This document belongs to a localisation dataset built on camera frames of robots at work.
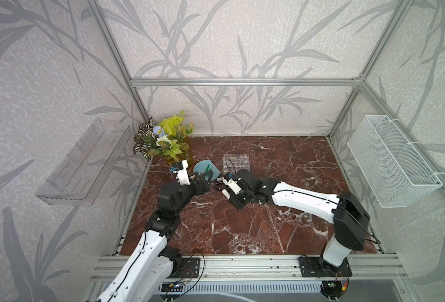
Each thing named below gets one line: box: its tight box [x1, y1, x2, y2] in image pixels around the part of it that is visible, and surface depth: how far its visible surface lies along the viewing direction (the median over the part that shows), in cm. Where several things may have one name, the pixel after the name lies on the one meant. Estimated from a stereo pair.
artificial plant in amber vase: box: [133, 110, 196, 166], surface depth 90 cm
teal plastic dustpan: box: [192, 159, 222, 181], surface depth 107 cm
